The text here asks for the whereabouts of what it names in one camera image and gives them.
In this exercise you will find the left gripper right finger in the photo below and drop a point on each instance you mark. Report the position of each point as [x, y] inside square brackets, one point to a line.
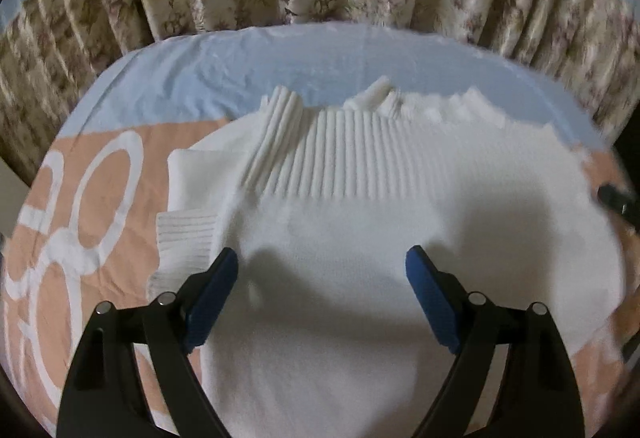
[511, 375]

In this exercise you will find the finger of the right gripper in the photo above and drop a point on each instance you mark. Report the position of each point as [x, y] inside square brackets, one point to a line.
[616, 200]

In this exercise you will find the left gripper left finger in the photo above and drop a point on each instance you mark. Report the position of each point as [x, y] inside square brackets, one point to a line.
[103, 395]

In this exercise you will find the white knit sweater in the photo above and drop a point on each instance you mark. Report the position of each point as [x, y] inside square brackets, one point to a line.
[322, 335]

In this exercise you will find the orange blue patterned bedsheet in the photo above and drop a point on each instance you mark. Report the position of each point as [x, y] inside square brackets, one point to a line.
[86, 231]

